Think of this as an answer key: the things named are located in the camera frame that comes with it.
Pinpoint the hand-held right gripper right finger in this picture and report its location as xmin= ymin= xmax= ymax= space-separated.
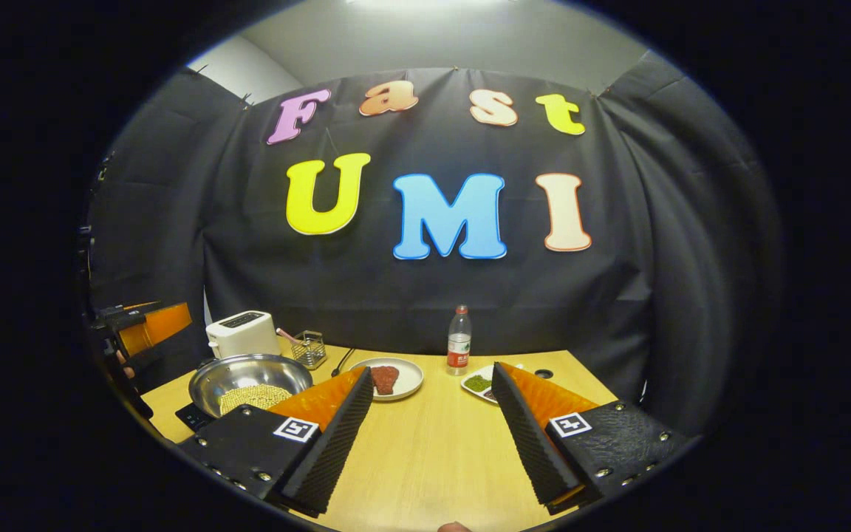
xmin=490 ymin=361 xmax=692 ymax=516

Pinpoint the round white plate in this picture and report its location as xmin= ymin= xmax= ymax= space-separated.
xmin=348 ymin=358 xmax=425 ymax=402

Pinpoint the white toaster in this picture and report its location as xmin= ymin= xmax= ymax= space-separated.
xmin=205 ymin=310 xmax=281 ymax=361

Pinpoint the black induction cooktop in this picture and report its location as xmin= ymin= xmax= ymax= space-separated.
xmin=174 ymin=401 xmax=218 ymax=434

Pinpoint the small wire basket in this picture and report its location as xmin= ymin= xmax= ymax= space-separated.
xmin=290 ymin=330 xmax=328 ymax=370

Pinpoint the heap of soybeans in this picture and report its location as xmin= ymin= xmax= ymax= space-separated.
xmin=217 ymin=383 xmax=295 ymax=416

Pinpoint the white divided dish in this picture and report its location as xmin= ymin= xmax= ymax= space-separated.
xmin=460 ymin=364 xmax=526 ymax=406

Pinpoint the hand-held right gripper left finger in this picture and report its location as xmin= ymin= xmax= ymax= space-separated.
xmin=174 ymin=366 xmax=375 ymax=518

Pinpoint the clear water bottle red label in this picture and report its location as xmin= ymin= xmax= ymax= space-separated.
xmin=446 ymin=304 xmax=473 ymax=376

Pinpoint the raw red meat slice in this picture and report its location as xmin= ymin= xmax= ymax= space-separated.
xmin=369 ymin=365 xmax=401 ymax=396

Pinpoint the stainless steel pot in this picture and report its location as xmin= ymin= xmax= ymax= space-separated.
xmin=188 ymin=353 xmax=315 ymax=420

